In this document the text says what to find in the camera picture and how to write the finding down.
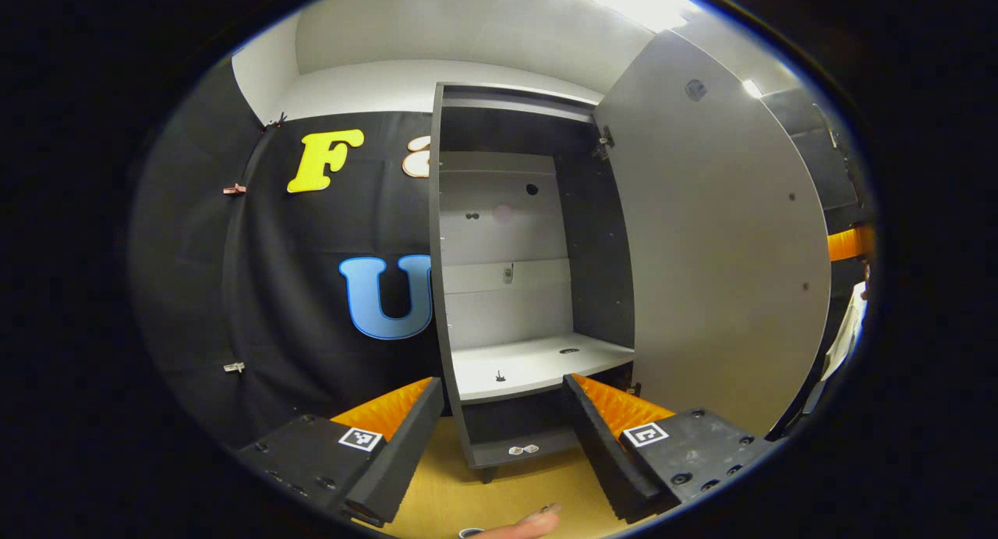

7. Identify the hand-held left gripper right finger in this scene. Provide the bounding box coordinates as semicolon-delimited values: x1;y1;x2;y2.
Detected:
563;373;784;524

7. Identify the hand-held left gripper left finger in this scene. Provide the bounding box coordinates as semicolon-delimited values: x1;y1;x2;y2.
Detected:
234;377;445;528

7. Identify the beige cabinet door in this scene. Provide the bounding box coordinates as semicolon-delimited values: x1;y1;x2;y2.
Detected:
593;28;833;438

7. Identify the dark grey cabinet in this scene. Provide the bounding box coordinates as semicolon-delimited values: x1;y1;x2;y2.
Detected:
427;81;636;484

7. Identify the white cabinet shelf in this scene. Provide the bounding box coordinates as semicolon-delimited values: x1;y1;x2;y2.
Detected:
451;332;635;403

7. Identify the black backdrop cloth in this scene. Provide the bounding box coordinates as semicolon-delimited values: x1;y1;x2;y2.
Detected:
129;55;870;450

